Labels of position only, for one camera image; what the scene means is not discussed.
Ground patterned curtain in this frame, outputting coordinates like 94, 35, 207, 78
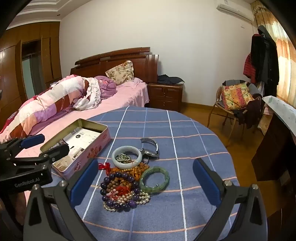
251, 0, 296, 109

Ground colourful patterned cushion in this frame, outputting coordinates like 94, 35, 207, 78
221, 82, 255, 110

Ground purple bead bracelet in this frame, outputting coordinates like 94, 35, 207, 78
100, 173, 141, 212

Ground blue plaid tablecloth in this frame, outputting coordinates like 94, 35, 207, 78
28, 106, 241, 241

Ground wooden nightstand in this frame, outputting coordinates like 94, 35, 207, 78
147, 82, 184, 113

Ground printed paper sheet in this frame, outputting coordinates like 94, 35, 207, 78
52, 126, 103, 172

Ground silver bead bracelet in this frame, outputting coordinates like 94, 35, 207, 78
116, 152, 133, 163

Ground wooden wardrobe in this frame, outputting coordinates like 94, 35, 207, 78
0, 22, 63, 116

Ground red and white bead bracelet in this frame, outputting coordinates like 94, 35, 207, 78
103, 190, 152, 212

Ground dark wooden cabinet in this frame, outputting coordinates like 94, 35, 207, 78
251, 111, 296, 181

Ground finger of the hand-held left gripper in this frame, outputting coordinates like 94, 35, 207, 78
0, 134, 46, 160
11, 144, 70, 167

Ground bed with pink sheet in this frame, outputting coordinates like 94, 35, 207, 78
0, 77, 149, 202

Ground green jade bracelet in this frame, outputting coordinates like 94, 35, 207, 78
139, 166, 170, 193

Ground grey garment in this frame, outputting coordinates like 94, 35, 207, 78
223, 79, 260, 93

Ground white cover cloth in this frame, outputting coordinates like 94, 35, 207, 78
262, 95, 296, 139

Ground red knotted cord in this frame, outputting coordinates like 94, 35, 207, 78
98, 162, 112, 177

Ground dark garment on chair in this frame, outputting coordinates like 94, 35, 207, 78
233, 93, 263, 129

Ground wicker chair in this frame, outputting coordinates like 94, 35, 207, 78
207, 80, 262, 139

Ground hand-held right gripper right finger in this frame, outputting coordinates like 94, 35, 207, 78
193, 158, 269, 241

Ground pink tin box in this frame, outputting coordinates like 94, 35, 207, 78
40, 118, 111, 180

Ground dark folded clothes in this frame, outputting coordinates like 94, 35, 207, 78
157, 74, 185, 85

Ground wooden bead necklace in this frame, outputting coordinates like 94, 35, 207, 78
109, 162, 149, 184

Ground patchwork quilt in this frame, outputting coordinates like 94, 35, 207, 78
0, 75, 102, 144

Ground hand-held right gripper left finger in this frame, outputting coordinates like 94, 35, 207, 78
23, 159, 100, 241

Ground white jade bangle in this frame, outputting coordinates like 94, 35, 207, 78
112, 146, 142, 169

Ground white floral cloth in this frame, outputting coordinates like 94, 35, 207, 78
74, 77, 102, 110

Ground floral pillow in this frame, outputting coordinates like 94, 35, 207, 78
105, 60, 135, 85

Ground hanging red garment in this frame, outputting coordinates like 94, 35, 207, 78
243, 54, 255, 79

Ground metal wristwatch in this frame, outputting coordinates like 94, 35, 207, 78
140, 137, 160, 159

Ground wooden headboard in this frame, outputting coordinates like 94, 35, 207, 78
70, 47, 159, 84

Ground purple blanket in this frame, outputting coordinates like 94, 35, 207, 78
94, 76, 117, 99

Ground white air conditioner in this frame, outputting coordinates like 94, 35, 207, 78
216, 0, 254, 22

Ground hanging dark coats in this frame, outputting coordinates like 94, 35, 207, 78
251, 25, 280, 95

